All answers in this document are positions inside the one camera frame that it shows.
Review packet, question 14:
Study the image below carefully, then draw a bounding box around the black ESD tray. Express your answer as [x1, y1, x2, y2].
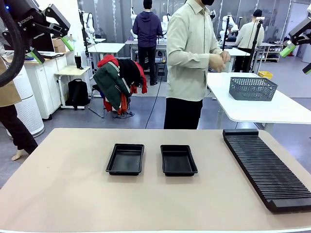
[105, 143, 145, 176]
[160, 145, 199, 177]

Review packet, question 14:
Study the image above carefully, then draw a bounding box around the wooden storage shelf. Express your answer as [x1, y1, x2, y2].
[257, 43, 284, 63]

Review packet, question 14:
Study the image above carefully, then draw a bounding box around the white cabinet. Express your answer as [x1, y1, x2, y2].
[24, 50, 75, 120]

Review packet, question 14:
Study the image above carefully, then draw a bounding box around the metal frame chair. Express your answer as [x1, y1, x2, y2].
[88, 84, 107, 119]

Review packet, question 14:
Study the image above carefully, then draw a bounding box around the black camera stand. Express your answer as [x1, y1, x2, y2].
[220, 16, 231, 73]

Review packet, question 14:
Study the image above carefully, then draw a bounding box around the person's left hand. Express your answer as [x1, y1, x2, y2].
[218, 50, 231, 64]

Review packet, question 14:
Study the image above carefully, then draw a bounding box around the person's left forearm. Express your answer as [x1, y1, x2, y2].
[207, 43, 224, 55]

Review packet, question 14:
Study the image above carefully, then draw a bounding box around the dark green padded jacket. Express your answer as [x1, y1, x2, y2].
[93, 62, 132, 112]

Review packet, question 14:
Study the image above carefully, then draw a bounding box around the black computer monitor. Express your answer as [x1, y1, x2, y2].
[31, 33, 55, 53]

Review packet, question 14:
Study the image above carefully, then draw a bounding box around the black jacket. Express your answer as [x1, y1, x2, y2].
[118, 59, 144, 88]

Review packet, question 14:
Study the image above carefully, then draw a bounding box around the person's right hand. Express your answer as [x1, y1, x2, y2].
[209, 52, 227, 73]

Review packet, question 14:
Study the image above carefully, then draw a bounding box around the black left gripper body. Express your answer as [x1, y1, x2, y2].
[3, 0, 53, 41]

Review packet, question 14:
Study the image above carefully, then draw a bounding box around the black floor cable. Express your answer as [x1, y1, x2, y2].
[145, 60, 168, 129]

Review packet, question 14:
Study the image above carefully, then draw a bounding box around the brown cardboard box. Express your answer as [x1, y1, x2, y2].
[52, 37, 66, 53]

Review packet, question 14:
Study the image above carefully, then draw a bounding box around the black slotted board rack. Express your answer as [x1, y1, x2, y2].
[223, 129, 311, 214]

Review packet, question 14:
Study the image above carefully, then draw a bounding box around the person in navy hoodie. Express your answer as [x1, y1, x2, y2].
[132, 0, 163, 86]

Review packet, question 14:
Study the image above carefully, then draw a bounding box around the black tripod with phone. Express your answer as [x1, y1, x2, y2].
[249, 17, 265, 74]

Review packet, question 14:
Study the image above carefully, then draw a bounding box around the white long work table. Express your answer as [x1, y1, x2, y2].
[223, 47, 251, 73]

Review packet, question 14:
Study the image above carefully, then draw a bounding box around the person's right forearm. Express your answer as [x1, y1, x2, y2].
[167, 52, 213, 71]

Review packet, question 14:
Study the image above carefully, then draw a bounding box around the person in brown apron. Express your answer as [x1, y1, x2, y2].
[0, 55, 38, 161]

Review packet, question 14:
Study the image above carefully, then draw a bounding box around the black backpack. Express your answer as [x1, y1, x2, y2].
[66, 79, 90, 110]

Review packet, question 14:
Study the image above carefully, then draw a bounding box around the grey plastic mesh basket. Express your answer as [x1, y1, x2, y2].
[229, 77, 278, 101]

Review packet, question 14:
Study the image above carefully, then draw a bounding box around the person in beige shirt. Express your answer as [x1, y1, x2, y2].
[164, 0, 231, 130]

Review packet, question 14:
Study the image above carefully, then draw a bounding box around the black tumbler with straw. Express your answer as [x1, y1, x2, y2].
[74, 52, 83, 69]

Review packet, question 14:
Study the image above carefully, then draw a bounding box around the white square work table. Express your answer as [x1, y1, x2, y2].
[87, 43, 126, 65]

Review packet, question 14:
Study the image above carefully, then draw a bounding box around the person with black beanie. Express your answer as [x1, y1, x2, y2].
[234, 9, 265, 73]

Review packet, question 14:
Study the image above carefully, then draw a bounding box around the small wooden top desk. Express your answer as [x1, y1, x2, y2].
[54, 65, 92, 109]

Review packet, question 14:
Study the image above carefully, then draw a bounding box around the grey metal workbench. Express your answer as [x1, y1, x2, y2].
[125, 40, 174, 64]

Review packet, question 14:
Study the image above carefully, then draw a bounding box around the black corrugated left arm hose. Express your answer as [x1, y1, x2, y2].
[0, 0, 25, 88]

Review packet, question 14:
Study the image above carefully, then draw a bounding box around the white air purifier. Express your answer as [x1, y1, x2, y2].
[6, 65, 45, 138]

